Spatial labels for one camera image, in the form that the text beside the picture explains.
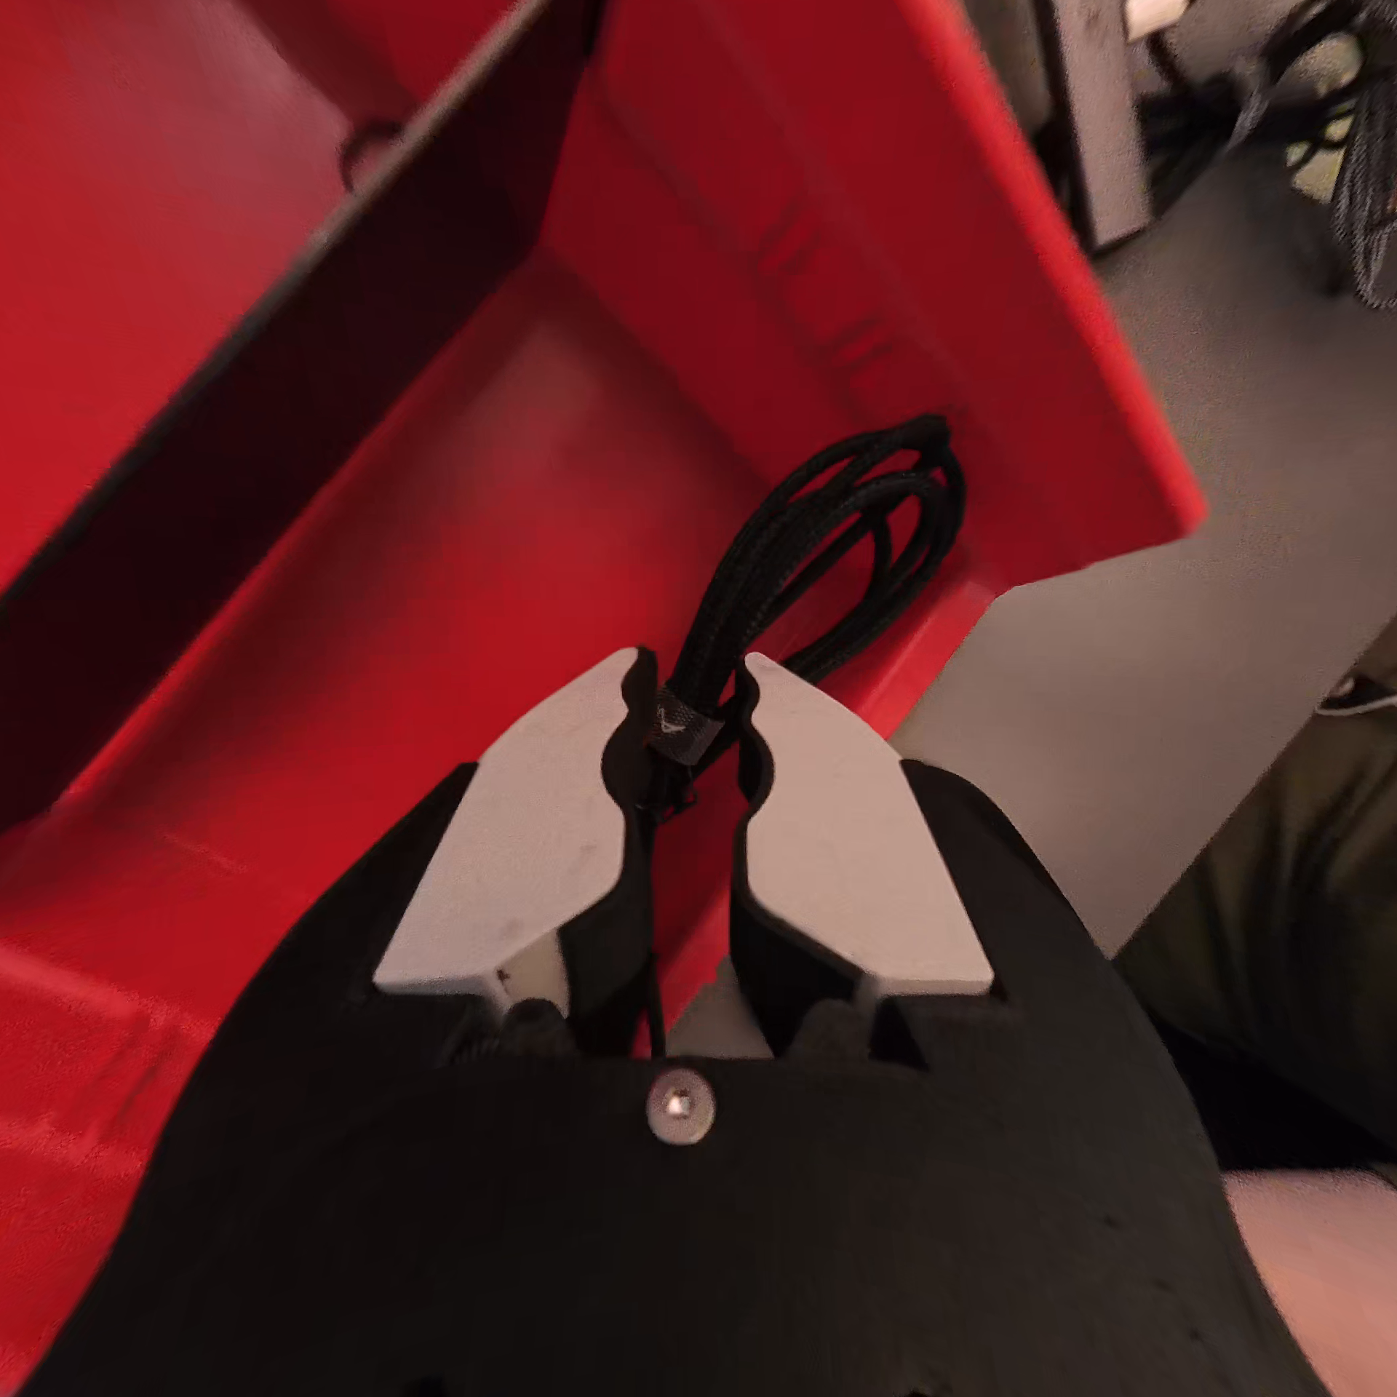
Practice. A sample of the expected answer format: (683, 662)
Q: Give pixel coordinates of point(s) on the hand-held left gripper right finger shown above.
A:
(863, 862)

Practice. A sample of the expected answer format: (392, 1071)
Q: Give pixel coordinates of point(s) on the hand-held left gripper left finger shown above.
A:
(525, 841)

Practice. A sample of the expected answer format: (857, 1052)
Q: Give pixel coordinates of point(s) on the red plastic bin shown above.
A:
(491, 524)

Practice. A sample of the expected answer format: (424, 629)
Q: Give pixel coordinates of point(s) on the grey usb hub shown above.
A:
(1091, 120)

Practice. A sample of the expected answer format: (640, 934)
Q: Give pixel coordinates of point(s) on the person's olive clothing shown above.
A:
(1290, 894)

